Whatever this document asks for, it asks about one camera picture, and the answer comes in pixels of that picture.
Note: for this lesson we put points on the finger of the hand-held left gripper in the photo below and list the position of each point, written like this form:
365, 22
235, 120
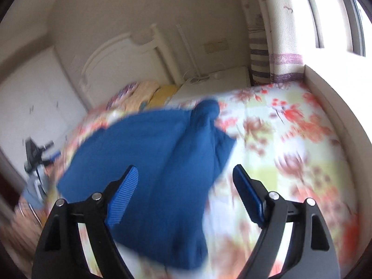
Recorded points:
48, 146

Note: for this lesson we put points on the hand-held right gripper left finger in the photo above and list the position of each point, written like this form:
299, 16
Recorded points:
123, 197

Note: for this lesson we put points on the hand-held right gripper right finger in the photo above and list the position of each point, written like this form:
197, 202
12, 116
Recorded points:
248, 191

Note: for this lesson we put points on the blue quilted jacket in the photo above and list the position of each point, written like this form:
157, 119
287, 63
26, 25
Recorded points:
162, 157

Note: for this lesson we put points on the white wardrobe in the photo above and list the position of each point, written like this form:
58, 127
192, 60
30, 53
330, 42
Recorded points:
37, 93

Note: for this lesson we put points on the patterned pillow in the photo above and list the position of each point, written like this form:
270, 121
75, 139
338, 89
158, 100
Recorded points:
119, 96

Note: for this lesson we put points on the white headboard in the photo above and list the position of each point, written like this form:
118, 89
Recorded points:
116, 64

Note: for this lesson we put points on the cream pillow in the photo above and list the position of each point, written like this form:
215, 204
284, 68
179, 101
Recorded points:
148, 90

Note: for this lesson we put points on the yellow pillow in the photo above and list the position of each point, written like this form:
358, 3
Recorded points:
165, 93

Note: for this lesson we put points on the white nightstand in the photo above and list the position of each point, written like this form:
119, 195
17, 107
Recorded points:
229, 78

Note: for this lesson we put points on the white window sill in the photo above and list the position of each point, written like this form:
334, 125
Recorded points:
328, 93

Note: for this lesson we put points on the printed curtain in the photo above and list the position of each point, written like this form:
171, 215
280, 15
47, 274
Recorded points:
279, 29

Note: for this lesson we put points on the window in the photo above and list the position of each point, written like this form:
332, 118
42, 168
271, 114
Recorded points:
331, 11

